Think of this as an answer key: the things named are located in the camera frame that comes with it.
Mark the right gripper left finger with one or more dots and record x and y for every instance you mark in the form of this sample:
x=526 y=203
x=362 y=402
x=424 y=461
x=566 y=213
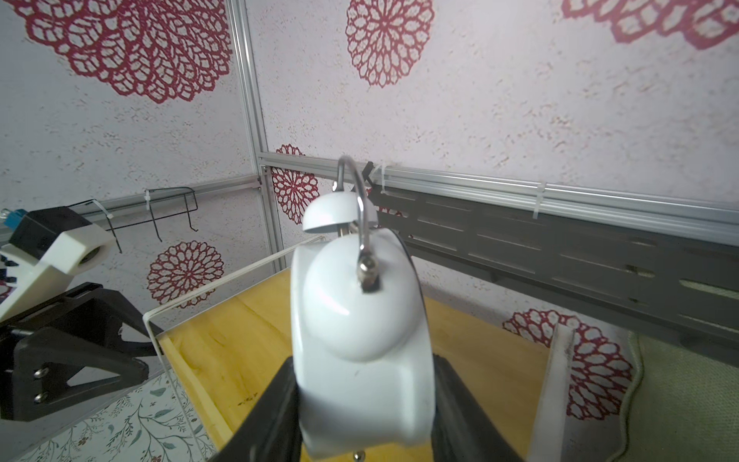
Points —
x=271 y=430

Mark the grey metal wall shelf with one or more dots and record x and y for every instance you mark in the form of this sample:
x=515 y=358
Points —
x=666 y=268

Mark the green cushion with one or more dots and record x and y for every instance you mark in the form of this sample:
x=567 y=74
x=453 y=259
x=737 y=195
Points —
x=680 y=406

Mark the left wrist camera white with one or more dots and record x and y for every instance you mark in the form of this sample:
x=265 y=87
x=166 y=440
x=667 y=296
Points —
x=46 y=250

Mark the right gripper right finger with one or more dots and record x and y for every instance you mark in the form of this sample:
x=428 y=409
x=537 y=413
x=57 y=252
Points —
x=462 y=431

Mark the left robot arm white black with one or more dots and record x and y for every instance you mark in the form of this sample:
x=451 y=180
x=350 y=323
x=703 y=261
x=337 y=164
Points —
x=69 y=349

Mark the black wire wall rack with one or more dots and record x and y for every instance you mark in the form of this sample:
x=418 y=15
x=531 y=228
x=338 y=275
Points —
x=139 y=205

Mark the yellow wooden two-tier shelf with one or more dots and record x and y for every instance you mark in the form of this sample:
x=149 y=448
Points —
x=226 y=357

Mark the white twin-bell alarm clock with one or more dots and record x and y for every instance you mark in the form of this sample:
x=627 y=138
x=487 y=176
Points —
x=360 y=336

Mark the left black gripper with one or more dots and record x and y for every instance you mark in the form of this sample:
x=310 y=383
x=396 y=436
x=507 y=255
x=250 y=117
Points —
x=68 y=350

